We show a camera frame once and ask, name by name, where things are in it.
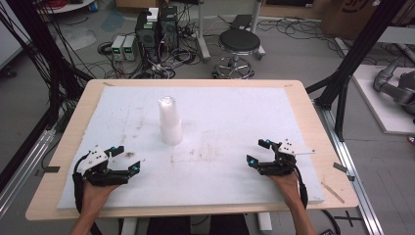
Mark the grey power supply unit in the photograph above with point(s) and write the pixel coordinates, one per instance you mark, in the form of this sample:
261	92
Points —
129	48
118	48

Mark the white foam mat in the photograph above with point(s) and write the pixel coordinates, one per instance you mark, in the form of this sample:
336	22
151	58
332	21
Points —
212	130

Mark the white floor board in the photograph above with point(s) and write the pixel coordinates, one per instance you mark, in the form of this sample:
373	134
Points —
381	107

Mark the small white box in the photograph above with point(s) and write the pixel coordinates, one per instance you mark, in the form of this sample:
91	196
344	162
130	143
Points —
152	14

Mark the stack of clear plastic cups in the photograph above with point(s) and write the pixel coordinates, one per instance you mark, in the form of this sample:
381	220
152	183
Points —
170	120

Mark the person's left hand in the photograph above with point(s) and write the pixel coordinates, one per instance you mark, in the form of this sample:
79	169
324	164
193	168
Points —
94	196

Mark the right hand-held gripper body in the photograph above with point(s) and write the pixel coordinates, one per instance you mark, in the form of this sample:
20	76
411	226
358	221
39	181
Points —
284	160

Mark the aluminium frame rail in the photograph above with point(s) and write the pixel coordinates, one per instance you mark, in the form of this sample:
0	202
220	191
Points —
350	169
26	173

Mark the black flat device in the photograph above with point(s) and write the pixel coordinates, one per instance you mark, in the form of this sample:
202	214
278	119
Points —
241	21

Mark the white table leg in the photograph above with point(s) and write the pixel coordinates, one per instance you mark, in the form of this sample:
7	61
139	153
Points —
265	222
129	226

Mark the black frame post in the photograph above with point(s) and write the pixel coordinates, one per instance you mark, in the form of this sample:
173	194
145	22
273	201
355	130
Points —
42	52
355	55

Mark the thin wooden stick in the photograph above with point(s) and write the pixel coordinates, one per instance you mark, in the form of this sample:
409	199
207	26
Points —
332	192

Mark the person's right hand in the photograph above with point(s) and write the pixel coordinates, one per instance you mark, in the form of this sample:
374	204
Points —
287	186

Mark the grey tape strip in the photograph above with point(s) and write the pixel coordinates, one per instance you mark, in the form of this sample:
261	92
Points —
340	167

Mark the black tape strip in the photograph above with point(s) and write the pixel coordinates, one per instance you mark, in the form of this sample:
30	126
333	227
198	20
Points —
52	169

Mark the black round stool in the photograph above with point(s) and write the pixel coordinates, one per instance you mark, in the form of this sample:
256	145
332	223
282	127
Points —
239	42

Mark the person's dark trouser legs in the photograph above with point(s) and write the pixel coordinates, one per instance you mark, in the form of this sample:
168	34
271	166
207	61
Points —
199	225

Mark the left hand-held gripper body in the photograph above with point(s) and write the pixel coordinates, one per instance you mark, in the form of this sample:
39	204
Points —
94	160

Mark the blue tape roll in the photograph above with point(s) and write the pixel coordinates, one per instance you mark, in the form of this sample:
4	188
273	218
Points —
93	7

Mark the cardboard box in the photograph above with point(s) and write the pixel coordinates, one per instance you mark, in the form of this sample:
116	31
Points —
352	16

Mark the black computer tower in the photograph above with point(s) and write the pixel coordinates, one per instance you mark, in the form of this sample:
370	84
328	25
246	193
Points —
147	36
169	27

